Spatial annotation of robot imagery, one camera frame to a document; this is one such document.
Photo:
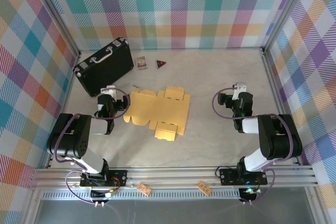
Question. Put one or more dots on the yellow paper box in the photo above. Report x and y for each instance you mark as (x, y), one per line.
(157, 108)

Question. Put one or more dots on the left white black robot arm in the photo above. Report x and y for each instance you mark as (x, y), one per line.
(78, 134)

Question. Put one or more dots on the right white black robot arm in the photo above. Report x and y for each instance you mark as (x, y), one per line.
(278, 140)

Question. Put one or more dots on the small card box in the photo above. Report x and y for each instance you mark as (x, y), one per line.
(141, 62)

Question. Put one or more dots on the black briefcase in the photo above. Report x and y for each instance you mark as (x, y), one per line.
(105, 72)

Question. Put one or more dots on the red black triangular badge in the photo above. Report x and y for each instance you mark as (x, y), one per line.
(160, 63)

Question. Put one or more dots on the orange paper tag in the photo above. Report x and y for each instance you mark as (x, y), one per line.
(144, 188)
(204, 187)

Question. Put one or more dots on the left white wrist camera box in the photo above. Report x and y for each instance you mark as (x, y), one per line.
(111, 93)

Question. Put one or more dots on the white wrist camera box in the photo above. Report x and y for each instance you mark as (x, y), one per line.
(240, 87)
(111, 93)

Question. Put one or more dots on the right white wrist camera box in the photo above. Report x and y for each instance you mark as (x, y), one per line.
(240, 87)

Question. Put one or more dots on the aluminium side rail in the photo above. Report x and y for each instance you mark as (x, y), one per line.
(67, 95)
(277, 90)

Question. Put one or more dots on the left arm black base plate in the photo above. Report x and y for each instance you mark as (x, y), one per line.
(118, 176)

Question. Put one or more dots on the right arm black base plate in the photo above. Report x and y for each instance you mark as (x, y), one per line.
(228, 176)

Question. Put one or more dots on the aluminium rail beam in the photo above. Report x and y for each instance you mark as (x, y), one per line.
(170, 176)

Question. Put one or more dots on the aluminium frame post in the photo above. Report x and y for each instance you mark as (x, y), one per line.
(286, 11)
(56, 14)

